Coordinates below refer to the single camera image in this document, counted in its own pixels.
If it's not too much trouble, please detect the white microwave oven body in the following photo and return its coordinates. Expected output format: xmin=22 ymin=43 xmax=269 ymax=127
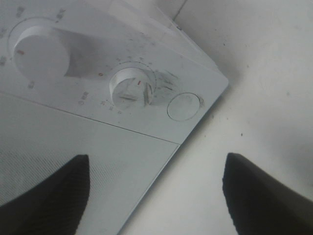
xmin=0 ymin=0 xmax=229 ymax=235

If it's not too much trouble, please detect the upper white power knob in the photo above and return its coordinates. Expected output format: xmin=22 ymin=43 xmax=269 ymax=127
xmin=13 ymin=25 xmax=71 ymax=79

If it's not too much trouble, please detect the lower white timer knob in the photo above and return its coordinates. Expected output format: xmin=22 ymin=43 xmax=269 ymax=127
xmin=109 ymin=68 xmax=155 ymax=110

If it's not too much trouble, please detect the white microwave door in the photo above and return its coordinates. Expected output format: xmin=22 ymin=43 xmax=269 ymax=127
xmin=0 ymin=94 xmax=178 ymax=235

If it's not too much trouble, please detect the round white door button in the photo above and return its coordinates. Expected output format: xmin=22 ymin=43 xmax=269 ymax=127
xmin=167 ymin=93 xmax=201 ymax=121

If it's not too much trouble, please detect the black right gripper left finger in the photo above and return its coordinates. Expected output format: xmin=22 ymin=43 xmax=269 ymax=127
xmin=0 ymin=155 xmax=90 ymax=235

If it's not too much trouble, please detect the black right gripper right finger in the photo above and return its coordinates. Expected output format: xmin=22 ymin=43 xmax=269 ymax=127
xmin=222 ymin=153 xmax=313 ymax=235

